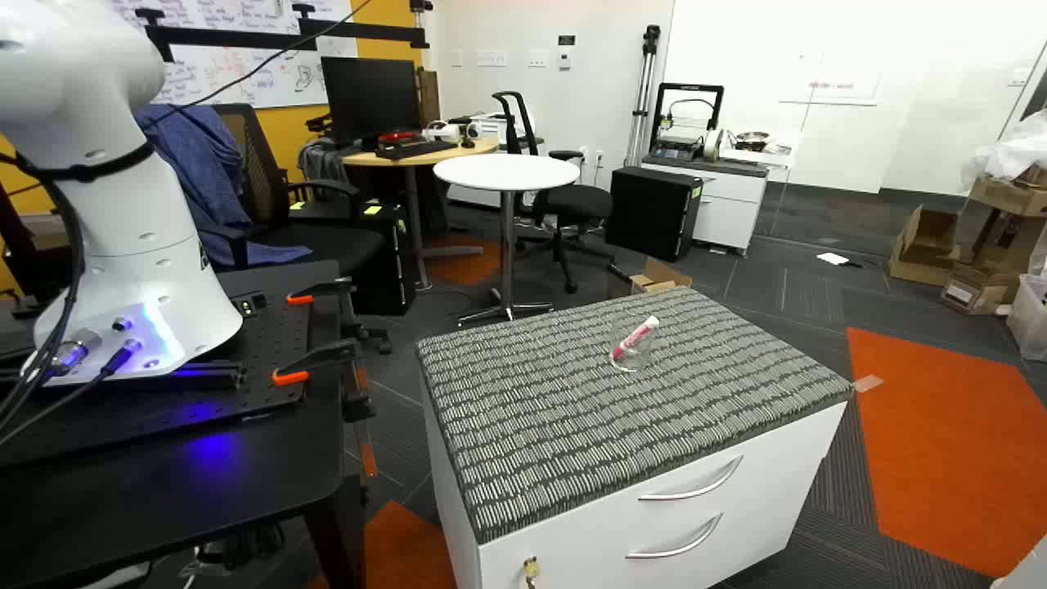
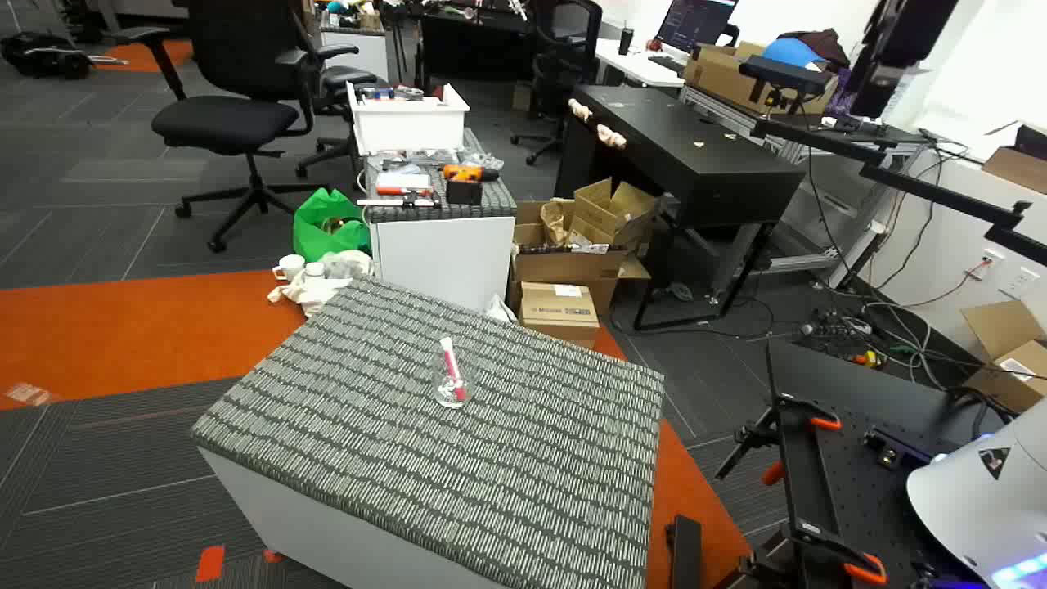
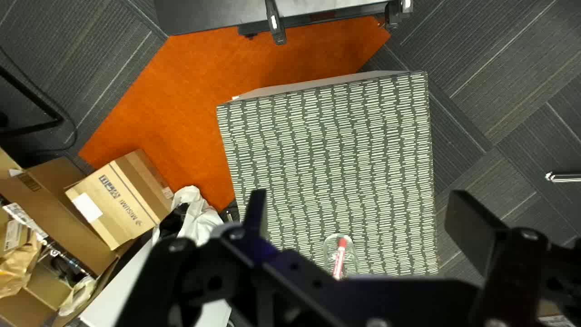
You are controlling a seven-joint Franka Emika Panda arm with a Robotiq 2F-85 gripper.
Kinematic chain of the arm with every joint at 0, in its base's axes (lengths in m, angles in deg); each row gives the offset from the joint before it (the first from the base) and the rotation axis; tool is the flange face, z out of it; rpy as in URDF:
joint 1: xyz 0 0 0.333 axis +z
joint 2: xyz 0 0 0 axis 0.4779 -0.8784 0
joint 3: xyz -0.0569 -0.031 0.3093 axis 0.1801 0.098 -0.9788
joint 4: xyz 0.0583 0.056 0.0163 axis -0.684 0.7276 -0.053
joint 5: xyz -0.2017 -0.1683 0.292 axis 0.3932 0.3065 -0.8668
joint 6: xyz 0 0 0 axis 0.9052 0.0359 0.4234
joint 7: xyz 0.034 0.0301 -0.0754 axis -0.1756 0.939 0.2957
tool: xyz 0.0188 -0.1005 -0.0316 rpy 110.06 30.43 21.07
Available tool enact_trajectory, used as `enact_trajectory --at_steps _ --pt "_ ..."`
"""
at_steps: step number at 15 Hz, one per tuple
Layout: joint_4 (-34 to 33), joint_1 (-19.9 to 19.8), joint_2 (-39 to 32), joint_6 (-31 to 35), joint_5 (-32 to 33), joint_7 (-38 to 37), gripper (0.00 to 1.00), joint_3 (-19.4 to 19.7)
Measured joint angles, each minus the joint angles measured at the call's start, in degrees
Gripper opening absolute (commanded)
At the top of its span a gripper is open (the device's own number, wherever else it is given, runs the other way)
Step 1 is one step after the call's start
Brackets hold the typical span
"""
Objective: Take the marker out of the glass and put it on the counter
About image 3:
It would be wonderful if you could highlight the red marker pen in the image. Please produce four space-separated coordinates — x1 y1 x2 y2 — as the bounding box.
332 238 349 280

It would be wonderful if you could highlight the clear drinking glass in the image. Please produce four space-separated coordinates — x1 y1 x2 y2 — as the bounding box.
325 233 352 280

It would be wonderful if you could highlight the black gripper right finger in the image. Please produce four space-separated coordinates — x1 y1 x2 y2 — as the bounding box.
445 191 508 276

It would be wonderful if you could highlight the closed brown cardboard box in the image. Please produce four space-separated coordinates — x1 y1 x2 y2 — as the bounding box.
65 151 173 251

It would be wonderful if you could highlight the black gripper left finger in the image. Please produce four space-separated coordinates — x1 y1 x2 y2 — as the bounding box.
242 189 267 238

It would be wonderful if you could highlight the grey patterned carpet mat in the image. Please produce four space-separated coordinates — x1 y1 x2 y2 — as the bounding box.
216 71 438 276

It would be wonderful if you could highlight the open brown cardboard box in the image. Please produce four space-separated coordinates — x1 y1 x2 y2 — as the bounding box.
0 158 120 327

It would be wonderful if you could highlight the white plastic bag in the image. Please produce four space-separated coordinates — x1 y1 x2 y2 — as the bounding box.
156 185 223 247

